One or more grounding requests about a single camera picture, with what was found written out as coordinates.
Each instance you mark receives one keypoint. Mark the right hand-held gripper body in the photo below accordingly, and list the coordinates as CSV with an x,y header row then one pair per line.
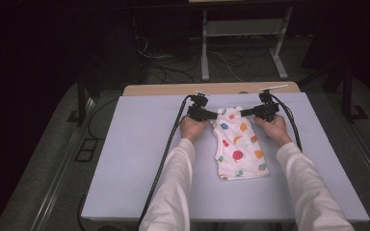
x,y
268,109

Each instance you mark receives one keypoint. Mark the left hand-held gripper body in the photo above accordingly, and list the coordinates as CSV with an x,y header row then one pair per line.
x,y
197,110

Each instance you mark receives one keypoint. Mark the white fruit print shorts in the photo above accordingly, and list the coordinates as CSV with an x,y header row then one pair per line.
x,y
239,147

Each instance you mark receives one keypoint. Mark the person's left hand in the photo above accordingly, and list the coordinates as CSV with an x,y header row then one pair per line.
x,y
192,130

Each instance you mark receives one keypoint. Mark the person's right hand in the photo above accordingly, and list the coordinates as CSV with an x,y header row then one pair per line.
x,y
274,131

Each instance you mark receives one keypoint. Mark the black metal stand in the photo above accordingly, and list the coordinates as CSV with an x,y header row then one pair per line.
x,y
347,96
81,102

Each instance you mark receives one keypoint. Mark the white metal desk frame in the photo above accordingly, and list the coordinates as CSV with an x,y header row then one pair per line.
x,y
204,48

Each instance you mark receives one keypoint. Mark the metal floor rail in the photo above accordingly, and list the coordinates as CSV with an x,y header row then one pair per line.
x,y
58,179

